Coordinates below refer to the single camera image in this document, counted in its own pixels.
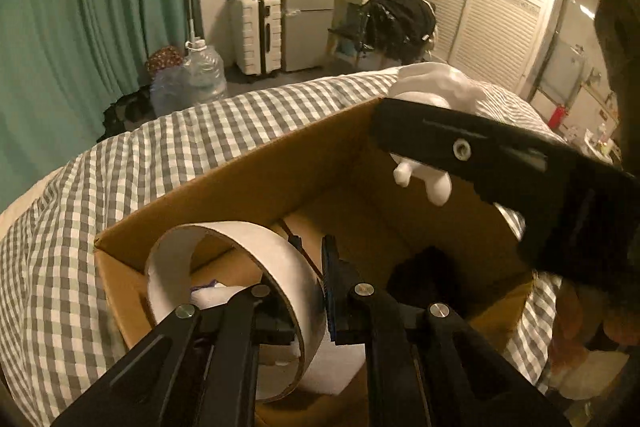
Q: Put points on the large clear water bottle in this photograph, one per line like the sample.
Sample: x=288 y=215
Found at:
x=197 y=79

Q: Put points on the large white tape roll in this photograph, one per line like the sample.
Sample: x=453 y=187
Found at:
x=280 y=252

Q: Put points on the brown cardboard box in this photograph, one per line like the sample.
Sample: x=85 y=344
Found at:
x=250 y=187

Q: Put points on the black bag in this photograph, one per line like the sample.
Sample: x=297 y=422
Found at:
x=127 y=112

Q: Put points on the crumpled white cloth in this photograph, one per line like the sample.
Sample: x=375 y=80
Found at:
x=435 y=82

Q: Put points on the dark chair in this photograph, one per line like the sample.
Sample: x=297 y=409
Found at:
x=345 y=37

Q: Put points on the small silver fridge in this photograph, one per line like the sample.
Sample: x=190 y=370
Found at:
x=307 y=22

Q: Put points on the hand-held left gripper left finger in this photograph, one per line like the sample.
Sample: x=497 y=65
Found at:
x=227 y=332

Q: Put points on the red fire extinguisher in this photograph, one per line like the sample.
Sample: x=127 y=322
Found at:
x=559 y=117

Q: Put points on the pile of black clothes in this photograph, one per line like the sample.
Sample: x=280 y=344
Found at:
x=400 y=24

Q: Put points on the grey white checked blanket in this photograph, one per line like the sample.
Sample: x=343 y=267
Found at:
x=190 y=132

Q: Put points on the white hard-shell suitcase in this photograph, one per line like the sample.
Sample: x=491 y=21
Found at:
x=252 y=34

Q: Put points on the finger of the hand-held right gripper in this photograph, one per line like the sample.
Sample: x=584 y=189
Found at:
x=440 y=132

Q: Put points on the person's right hand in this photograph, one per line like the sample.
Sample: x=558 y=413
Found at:
x=572 y=322

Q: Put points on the floral patterned bag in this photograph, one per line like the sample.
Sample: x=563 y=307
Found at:
x=164 y=59

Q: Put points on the green curtain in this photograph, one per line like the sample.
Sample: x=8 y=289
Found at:
x=90 y=32

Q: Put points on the white louvered wardrobe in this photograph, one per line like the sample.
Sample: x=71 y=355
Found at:
x=495 y=2

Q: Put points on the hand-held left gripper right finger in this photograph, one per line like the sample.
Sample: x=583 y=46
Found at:
x=331 y=292

